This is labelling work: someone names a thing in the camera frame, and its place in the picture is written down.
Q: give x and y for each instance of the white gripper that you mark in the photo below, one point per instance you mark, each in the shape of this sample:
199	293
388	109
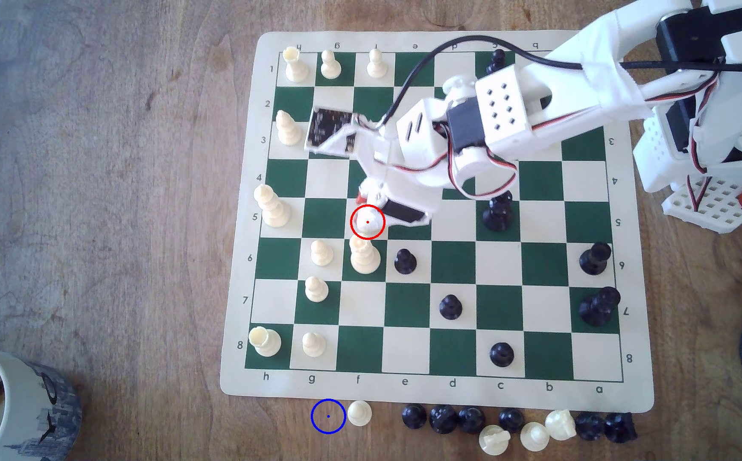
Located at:
405	212

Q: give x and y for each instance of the white chess pawn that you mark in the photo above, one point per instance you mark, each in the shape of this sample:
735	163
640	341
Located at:
534	436
377	65
316	290
359	414
369	224
322	254
313	346
330	66

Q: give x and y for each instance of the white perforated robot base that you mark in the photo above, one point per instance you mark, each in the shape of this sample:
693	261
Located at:
717	205

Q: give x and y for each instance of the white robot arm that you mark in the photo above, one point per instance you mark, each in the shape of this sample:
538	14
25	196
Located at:
592	83

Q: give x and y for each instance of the green and cream chess mat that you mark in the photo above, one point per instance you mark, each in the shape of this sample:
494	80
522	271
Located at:
454	269

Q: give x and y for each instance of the white chess bishop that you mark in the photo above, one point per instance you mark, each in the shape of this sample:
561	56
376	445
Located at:
288	130

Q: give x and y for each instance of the white chess rook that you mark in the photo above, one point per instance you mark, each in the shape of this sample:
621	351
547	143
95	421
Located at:
266	342
295	67

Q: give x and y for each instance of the black chess bishop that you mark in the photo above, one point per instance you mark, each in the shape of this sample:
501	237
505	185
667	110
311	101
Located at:
594	260

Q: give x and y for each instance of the black chess knight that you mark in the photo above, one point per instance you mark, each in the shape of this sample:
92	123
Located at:
443	420

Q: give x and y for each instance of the black chess king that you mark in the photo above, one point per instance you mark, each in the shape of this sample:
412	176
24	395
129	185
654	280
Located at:
598	308

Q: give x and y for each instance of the black knight c5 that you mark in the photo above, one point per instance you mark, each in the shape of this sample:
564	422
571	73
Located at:
498	216

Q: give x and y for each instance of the white mug with skyline print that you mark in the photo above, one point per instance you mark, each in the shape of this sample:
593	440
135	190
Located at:
31	410

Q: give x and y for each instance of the camera circuit board with mount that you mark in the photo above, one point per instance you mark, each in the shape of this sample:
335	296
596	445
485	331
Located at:
331	130

